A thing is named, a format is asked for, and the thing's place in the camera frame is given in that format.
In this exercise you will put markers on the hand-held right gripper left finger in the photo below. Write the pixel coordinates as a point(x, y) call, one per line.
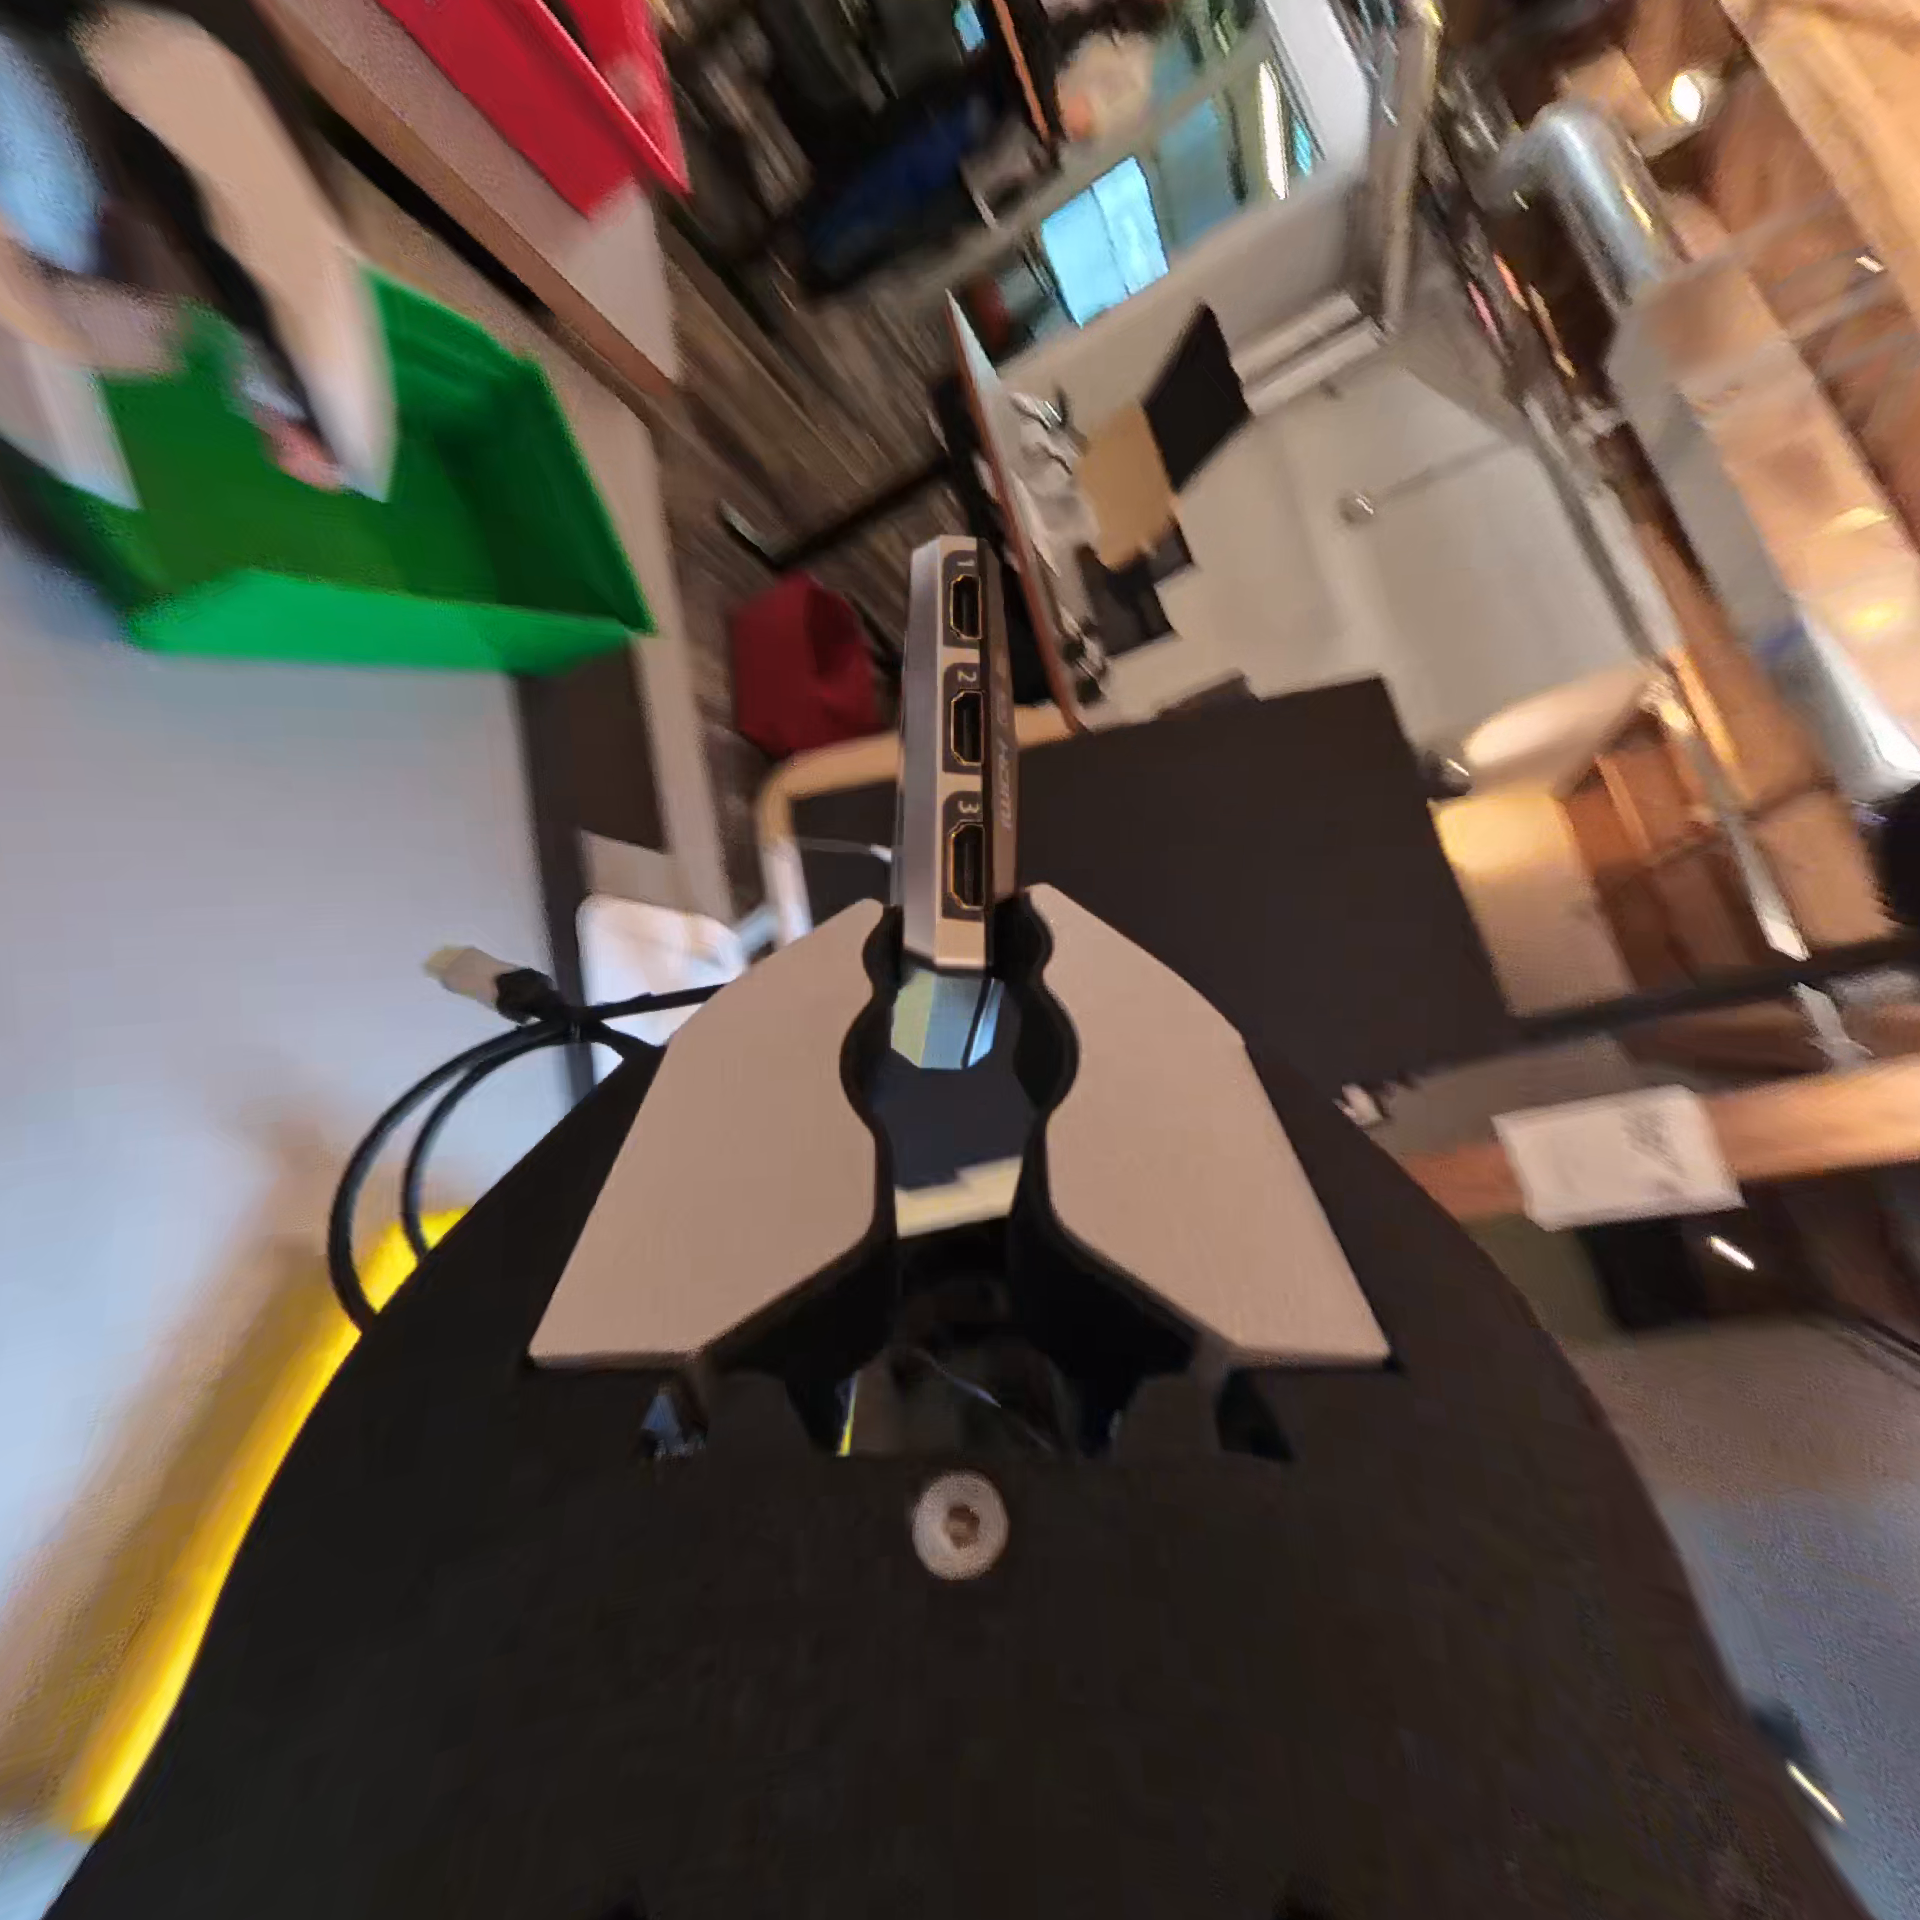
point(737, 1201)

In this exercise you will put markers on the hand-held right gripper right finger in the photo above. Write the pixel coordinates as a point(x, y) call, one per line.
point(1201, 1201)

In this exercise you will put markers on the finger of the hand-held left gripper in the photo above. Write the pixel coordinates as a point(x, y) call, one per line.
point(60, 391)
point(257, 240)

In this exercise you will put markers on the grey hdmi hub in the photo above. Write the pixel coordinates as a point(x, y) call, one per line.
point(961, 720)

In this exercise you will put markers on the yellow plastic bin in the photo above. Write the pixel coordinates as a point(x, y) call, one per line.
point(212, 1533)

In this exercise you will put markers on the green plastic bin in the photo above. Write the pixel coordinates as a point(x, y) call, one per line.
point(392, 541)

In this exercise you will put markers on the red plastic bin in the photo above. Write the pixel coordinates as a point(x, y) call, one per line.
point(573, 76)

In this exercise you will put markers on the white paper sign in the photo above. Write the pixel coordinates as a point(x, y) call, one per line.
point(1621, 1155)

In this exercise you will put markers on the red bag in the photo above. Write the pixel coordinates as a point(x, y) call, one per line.
point(806, 669)

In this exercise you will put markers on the wooden beam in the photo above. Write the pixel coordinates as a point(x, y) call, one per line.
point(1741, 1135)

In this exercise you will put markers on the tan cardboard sheet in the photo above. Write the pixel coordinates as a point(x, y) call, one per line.
point(1126, 481)

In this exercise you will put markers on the cluttered wooden desk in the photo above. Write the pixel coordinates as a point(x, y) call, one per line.
point(1007, 451)

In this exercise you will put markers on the black panel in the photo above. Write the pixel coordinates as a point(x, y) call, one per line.
point(1201, 391)

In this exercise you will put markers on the silver air duct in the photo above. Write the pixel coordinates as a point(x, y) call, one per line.
point(1605, 195)

